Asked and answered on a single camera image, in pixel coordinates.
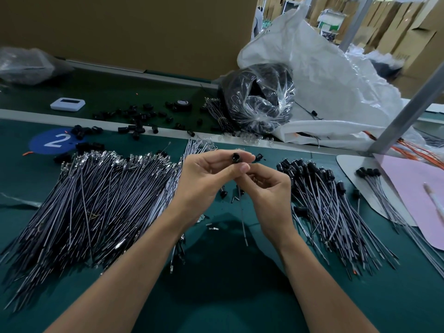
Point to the person's left hand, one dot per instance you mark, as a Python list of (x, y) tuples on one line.
[(205, 185)]

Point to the person's right hand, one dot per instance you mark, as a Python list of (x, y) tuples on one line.
[(272, 201)]

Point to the black plastic caps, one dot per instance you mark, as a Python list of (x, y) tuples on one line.
[(135, 127)]

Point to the person's right forearm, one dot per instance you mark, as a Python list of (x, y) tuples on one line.
[(326, 287)]

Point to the person's left forearm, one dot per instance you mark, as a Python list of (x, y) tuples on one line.
[(121, 287)]

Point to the clear bag with black contents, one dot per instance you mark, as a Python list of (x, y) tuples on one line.
[(259, 99)]

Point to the large white plastic sack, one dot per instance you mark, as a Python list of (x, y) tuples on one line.
[(336, 78)]

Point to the pink paper sheet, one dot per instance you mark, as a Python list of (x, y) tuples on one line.
[(413, 197)]

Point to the blue round number sticker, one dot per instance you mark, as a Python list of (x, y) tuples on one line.
[(54, 141)]

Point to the small white timer device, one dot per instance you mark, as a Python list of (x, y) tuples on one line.
[(68, 104)]

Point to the white pen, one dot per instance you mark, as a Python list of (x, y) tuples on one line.
[(435, 201)]

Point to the brown cardboard panel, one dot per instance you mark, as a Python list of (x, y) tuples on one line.
[(139, 31)]

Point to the clear plastic strip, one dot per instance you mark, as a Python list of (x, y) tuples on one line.
[(17, 200)]

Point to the crumpled clear plastic bag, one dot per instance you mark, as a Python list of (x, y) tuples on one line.
[(28, 64)]

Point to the stack of cardboard boxes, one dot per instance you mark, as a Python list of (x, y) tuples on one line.
[(420, 34)]

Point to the grey metal frame post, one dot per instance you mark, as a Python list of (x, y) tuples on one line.
[(408, 107), (357, 22)]

